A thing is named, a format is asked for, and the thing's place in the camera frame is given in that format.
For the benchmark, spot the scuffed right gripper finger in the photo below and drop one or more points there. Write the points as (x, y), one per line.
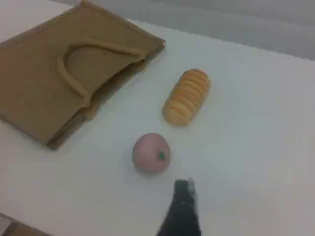
(194, 216)

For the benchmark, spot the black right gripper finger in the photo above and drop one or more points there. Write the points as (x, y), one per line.
(176, 214)

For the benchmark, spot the brown jute tote bag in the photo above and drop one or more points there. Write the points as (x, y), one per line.
(37, 81)

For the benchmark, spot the long ridged bread loaf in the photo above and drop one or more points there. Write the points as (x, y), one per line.
(187, 98)

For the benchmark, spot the pink peach with green leaf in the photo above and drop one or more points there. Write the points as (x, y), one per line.
(147, 155)

